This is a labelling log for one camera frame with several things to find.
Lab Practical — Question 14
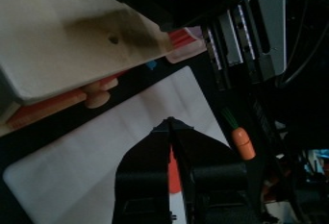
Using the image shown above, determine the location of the wooden drawer with red front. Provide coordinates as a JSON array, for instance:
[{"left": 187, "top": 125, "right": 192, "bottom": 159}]
[{"left": 0, "top": 25, "right": 210, "bottom": 137}]

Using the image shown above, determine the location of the orange toy carrot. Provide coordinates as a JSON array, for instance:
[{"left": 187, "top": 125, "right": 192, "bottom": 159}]
[{"left": 219, "top": 107, "right": 256, "bottom": 162}]

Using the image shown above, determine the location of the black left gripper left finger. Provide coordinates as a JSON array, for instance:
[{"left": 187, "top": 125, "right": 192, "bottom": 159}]
[{"left": 112, "top": 116, "right": 173, "bottom": 224}]

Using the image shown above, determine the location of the aluminium frame post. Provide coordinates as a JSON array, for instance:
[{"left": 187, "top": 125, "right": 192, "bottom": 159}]
[{"left": 204, "top": 0, "right": 287, "bottom": 89}]

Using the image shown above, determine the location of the black cable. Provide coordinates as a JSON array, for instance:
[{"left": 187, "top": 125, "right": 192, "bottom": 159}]
[{"left": 275, "top": 0, "right": 329, "bottom": 89}]

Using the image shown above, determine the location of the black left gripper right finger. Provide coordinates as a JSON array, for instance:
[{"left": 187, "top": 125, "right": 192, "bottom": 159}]
[{"left": 169, "top": 116, "right": 263, "bottom": 224}]

